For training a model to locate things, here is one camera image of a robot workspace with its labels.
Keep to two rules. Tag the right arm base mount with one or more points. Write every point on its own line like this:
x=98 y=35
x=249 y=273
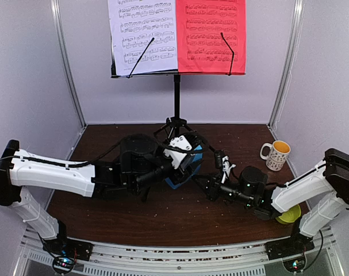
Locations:
x=292 y=253

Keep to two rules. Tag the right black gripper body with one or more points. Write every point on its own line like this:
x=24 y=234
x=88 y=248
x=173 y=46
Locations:
x=214 y=194

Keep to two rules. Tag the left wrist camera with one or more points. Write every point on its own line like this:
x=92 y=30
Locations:
x=182 y=152

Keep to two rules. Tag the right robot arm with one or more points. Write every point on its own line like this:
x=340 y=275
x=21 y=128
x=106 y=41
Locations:
x=270 y=200

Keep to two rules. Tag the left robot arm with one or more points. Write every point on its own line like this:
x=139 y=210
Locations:
x=142 y=161

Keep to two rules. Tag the red sheet music page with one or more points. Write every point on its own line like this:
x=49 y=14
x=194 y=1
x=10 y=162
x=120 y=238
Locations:
x=211 y=37

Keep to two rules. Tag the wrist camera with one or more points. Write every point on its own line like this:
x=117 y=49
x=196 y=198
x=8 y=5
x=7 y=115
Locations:
x=223 y=164
x=182 y=152

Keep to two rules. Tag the blue metronome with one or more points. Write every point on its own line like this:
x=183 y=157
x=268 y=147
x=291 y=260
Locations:
x=185 y=166

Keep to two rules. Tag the black music stand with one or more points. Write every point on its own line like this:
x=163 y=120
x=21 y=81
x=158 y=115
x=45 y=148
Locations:
x=174 y=124

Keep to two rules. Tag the left aluminium frame post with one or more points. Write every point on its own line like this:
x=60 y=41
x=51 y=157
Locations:
x=57 y=20

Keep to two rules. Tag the aluminium frame post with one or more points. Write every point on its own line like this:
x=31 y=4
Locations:
x=57 y=20
x=291 y=48

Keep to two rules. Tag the lavender sheet music page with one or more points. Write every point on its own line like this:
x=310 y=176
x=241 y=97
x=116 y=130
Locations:
x=144 y=36

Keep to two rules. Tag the white mug orange inside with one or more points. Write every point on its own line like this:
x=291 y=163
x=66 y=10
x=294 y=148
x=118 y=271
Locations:
x=277 y=155

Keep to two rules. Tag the front aluminium rail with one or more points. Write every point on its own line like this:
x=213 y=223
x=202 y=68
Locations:
x=233 y=259

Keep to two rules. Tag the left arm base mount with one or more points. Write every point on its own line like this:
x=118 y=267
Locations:
x=66 y=254

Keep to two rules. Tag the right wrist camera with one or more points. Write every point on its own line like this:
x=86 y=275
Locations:
x=223 y=164

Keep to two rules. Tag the yellow-green bowl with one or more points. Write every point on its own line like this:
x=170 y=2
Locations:
x=291 y=216

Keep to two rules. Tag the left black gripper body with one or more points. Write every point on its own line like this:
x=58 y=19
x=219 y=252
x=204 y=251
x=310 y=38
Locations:
x=181 y=177

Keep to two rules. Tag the right aluminium frame post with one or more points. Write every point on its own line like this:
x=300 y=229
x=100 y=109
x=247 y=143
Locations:
x=291 y=48

